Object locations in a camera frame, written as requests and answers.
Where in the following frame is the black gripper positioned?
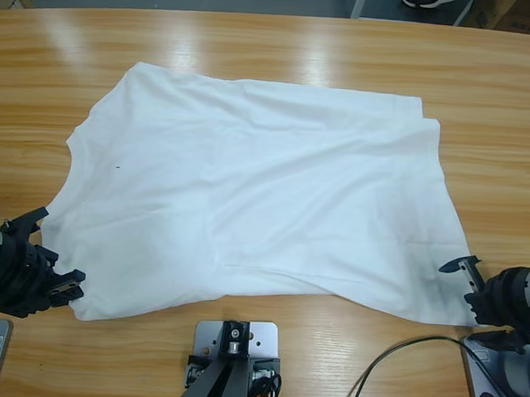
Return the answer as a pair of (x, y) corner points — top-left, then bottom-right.
(433, 253), (530, 350)
(0, 203), (93, 323)

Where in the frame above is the white Unitree T-shirt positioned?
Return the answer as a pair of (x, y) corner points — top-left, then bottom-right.
(34, 56), (482, 345)

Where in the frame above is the brown cardboard box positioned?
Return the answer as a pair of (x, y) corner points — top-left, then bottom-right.
(460, 0), (530, 38)

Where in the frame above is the black white shoe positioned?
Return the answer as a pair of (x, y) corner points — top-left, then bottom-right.
(401, 0), (460, 13)

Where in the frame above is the black cable at base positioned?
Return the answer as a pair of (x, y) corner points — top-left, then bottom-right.
(341, 329), (518, 397)

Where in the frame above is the white block with dark post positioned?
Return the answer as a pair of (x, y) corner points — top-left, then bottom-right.
(181, 316), (287, 397)

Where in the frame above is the white metal post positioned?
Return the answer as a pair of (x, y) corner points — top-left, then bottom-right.
(349, 0), (373, 21)

